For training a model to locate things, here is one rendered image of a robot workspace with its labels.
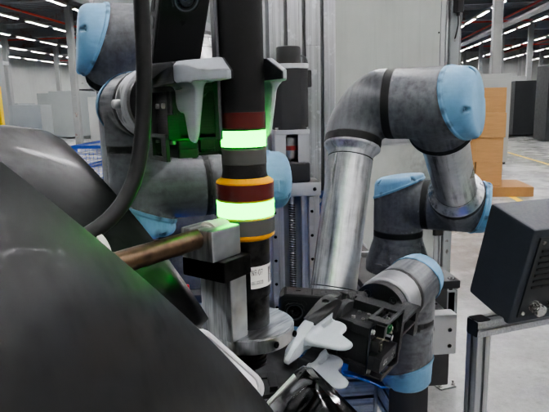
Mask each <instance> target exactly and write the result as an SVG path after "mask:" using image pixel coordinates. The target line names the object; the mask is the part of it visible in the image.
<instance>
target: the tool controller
mask: <svg viewBox="0 0 549 412"><path fill-rule="evenodd" d="M470 291H471V293H473V294H474V295H475V296H476V297H477V298H478V299H479V300H480V301H481V302H482V303H483V304H485V305H486V306H487V307H488V308H489V309H490V310H492V311H493V312H494V313H496V314H497V315H498V316H501V317H503V319H504V321H505V322H506V323H508V324H511V323H515V322H520V321H525V320H532V319H537V318H542V317H546V316H549V199H533V200H525V201H516V202H508V203H500V204H492V206H491V209H490V212H489V218H488V221H487V225H486V228H485V231H484V237H483V240H482V244H481V247H480V253H479V257H478V260H477V263H476V267H475V273H474V276H473V280H472V283H471V289H470Z"/></svg>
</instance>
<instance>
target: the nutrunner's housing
mask: <svg viewBox="0 0 549 412"><path fill-rule="evenodd" d="M240 250H241V252H243V253H250V254H251V273H249V274H246V288H247V313H248V330H254V329H261V328H264V327H266V326H267V325H268V324H269V323H270V298H269V294H270V292H271V286H270V283H271V271H270V238H269V239H266V240H260V241H254V242H240ZM237 357H238V358H239V359H240V360H242V361H243V362H244V363H245V364H246V365H247V366H248V367H250V368H251V369H252V370H256V369H260V368H261V367H263V366H264V365H265V364H266V362H267V359H266V354H262V355H255V356H237Z"/></svg>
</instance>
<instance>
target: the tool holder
mask: <svg viewBox="0 0 549 412"><path fill-rule="evenodd" d="M208 221H211V220H207V221H204V222H208ZM202 223H203V222H199V223H195V224H192V225H189V226H183V227H182V228H181V233H183V232H186V231H192V230H194V229H198V230H199V231H200V233H201V234H202V236H203V247H202V248H201V249H198V250H195V251H193V252H190V253H186V254H182V256H183V272H184V275H190V276H194V277H198V278H200V279H201V296H202V309H203V310H204V311H205V313H206V315H207V316H208V320H207V321H206V322H205V323H204V325H203V329H205V330H207V331H208V332H210V333H211V334H213V335H214V336H215V337H216V338H217V339H218V340H219V341H221V342H222V343H223V344H224V345H225V346H226V347H228V348H229V349H230V350H231V351H232V352H233V353H234V354H235V355H236V356H255V355H262V354H266V353H270V352H275V351H278V350H279V349H281V348H283V347H286V346H287V345H288V344H289V343H290V342H291V341H292V340H293V337H296V336H297V331H296V330H294V321H293V318H292V317H291V316H290V315H289V314H287V313H286V312H284V311H281V310H278V309H274V308H270V323H269V324H268V325H267V326H266V327H264V328H261V329H254V330H248V313H247V288H246V274H249V273H251V254H250V253H243V252H241V250H240V226H239V224H236V223H228V224H225V225H222V226H217V227H206V226H201V224H202Z"/></svg>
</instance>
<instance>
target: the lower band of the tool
mask: <svg viewBox="0 0 549 412"><path fill-rule="evenodd" d="M273 181H274V179H273V178H271V177H269V176H267V177H262V178H255V179H226V178H223V177H220V178H219V179H218V180H216V183H217V184H219V185H224V186H255V185H263V184H268V183H271V182H273ZM273 198H274V197H273ZM273 198H271V199H266V200H261V201H253V202H228V201H222V200H219V199H218V200H217V201H219V202H222V203H228V204H254V203H261V202H266V201H270V200H272V199H273ZM273 216H274V215H272V216H269V217H264V218H258V219H250V220H234V219H226V220H228V221H232V222H251V221H259V220H264V219H268V218H271V217H273ZM274 233H275V232H272V233H270V234H268V235H261V236H254V237H240V242H254V241H260V240H266V239H269V238H270V237H271V236H272V235H273V234H274Z"/></svg>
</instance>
